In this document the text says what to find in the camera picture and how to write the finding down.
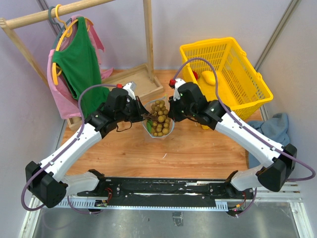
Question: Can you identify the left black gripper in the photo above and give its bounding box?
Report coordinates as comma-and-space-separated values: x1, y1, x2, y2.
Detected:
116, 96, 153, 123

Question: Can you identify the yellow plastic basket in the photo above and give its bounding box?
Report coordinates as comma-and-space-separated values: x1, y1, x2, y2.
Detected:
180, 37, 273, 120

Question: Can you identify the dark green hanger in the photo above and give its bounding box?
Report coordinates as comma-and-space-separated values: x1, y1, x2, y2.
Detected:
48, 6, 63, 49

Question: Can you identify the green tank top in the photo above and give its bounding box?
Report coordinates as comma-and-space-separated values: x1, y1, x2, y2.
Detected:
51, 16, 112, 119

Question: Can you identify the clear zip top bag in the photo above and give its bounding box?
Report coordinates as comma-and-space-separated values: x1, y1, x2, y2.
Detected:
141, 94, 175, 139

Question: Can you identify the aluminium frame post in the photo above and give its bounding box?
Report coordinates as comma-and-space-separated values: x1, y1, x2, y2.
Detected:
254, 0, 301, 71

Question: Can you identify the blue cloth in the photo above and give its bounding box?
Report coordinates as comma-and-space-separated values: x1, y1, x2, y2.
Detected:
246, 113, 292, 169

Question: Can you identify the longan fruit bunch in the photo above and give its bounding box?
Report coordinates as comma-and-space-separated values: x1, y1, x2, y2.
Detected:
141, 99, 172, 137

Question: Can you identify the yellow toy banana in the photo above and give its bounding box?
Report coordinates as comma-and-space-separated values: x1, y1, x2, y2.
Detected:
201, 70, 216, 86

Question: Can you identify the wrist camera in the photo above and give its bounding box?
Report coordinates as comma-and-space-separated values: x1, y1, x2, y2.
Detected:
116, 81, 137, 100
169, 78, 186, 101

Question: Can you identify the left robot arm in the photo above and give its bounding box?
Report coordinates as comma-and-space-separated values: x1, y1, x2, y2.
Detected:
21, 82, 147, 210

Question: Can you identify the wooden clothes rack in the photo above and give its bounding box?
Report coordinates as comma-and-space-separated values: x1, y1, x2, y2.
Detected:
0, 0, 164, 131

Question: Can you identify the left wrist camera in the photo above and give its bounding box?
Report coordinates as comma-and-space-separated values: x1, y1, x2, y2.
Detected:
116, 81, 137, 100

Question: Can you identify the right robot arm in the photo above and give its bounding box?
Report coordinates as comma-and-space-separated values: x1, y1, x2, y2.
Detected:
168, 78, 297, 198

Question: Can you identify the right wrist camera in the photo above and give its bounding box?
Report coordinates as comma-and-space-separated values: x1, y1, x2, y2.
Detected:
169, 78, 186, 101

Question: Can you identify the pink shirt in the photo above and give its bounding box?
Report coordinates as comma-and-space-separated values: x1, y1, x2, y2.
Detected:
47, 14, 114, 120

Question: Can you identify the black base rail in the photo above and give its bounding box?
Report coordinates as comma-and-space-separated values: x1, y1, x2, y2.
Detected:
77, 177, 253, 209

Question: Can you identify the red toy fruit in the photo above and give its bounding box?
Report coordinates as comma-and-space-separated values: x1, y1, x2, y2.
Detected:
192, 71, 200, 80

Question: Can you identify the yellow hanger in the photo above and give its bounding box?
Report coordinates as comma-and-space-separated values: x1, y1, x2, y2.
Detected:
51, 3, 94, 86

